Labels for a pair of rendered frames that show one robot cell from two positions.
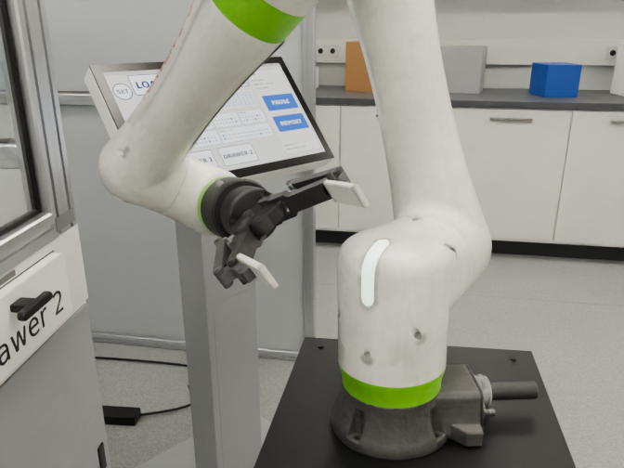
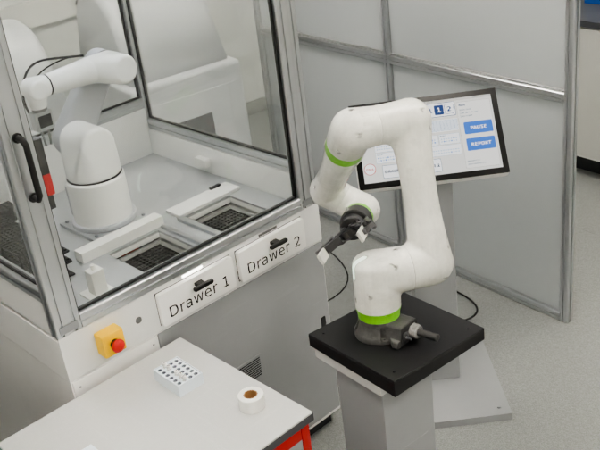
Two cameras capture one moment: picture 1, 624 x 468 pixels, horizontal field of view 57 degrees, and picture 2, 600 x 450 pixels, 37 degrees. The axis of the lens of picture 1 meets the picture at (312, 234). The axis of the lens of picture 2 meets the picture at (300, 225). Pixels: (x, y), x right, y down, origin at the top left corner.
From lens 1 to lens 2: 209 cm
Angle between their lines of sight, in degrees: 41
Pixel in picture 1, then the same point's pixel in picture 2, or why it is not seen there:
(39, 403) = (284, 285)
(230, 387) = not seen: hidden behind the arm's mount
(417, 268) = (366, 270)
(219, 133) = not seen: hidden behind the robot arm
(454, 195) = (420, 241)
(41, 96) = (299, 146)
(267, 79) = (474, 108)
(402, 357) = (363, 303)
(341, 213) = not seen: outside the picture
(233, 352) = (434, 290)
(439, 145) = (417, 218)
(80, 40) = (412, 18)
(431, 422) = (384, 335)
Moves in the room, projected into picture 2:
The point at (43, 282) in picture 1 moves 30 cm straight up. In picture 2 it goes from (288, 232) to (278, 148)
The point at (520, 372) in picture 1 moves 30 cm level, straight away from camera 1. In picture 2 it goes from (460, 334) to (545, 300)
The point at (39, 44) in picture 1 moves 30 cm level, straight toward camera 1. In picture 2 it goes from (300, 122) to (271, 160)
